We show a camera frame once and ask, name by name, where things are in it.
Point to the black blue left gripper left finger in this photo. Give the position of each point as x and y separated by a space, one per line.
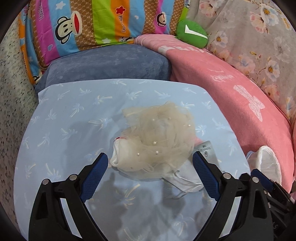
48 220

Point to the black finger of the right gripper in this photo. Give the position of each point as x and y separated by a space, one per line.
266 182

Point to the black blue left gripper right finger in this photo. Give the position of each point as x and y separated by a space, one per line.
253 219

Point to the pink fleece blanket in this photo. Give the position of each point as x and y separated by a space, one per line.
255 119

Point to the white sock red trim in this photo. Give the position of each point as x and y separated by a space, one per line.
121 152

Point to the beige tulle pearl cloth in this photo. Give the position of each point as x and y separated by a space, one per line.
160 138

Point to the grey floral quilt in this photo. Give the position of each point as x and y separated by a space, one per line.
256 38

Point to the blue-grey plush blanket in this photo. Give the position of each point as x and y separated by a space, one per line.
129 61

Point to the green check mark cushion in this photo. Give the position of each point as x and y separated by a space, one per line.
191 33

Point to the colourful monkey print pillow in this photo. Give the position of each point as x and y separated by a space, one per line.
49 30

